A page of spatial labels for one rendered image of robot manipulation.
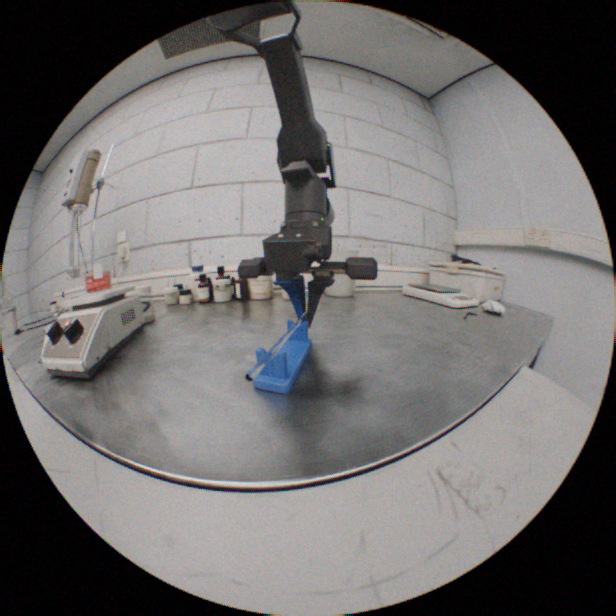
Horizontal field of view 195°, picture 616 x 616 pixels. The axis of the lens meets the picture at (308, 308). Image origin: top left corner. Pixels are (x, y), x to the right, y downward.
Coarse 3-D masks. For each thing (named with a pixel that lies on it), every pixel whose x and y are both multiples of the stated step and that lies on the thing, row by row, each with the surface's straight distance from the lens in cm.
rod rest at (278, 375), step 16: (288, 320) 22; (304, 336) 22; (256, 352) 15; (288, 352) 20; (304, 352) 20; (272, 368) 15; (288, 368) 17; (256, 384) 16; (272, 384) 16; (288, 384) 15
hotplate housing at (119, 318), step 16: (96, 304) 35; (112, 304) 33; (128, 304) 37; (96, 320) 30; (112, 320) 32; (128, 320) 36; (144, 320) 42; (96, 336) 29; (112, 336) 32; (128, 336) 36; (96, 352) 29; (112, 352) 32; (48, 368) 36; (64, 368) 31; (80, 368) 28; (96, 368) 29
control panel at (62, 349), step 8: (64, 320) 37; (80, 320) 33; (88, 320) 31; (88, 328) 30; (64, 336) 33; (48, 344) 37; (56, 344) 34; (64, 344) 32; (72, 344) 30; (80, 344) 29; (48, 352) 35; (56, 352) 33; (64, 352) 31; (72, 352) 29; (80, 352) 28
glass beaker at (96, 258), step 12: (84, 252) 39; (96, 252) 38; (108, 252) 39; (84, 264) 39; (96, 264) 37; (108, 264) 39; (84, 276) 39; (96, 276) 37; (108, 276) 38; (84, 288) 40; (96, 288) 37; (108, 288) 38
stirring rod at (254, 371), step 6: (306, 312) 25; (300, 318) 23; (294, 324) 20; (288, 330) 19; (294, 330) 20; (282, 336) 17; (288, 336) 18; (276, 342) 16; (282, 342) 16; (270, 348) 15; (276, 348) 15; (270, 354) 14; (264, 360) 14; (258, 366) 13; (252, 372) 12; (258, 372) 13; (246, 378) 12; (252, 378) 12
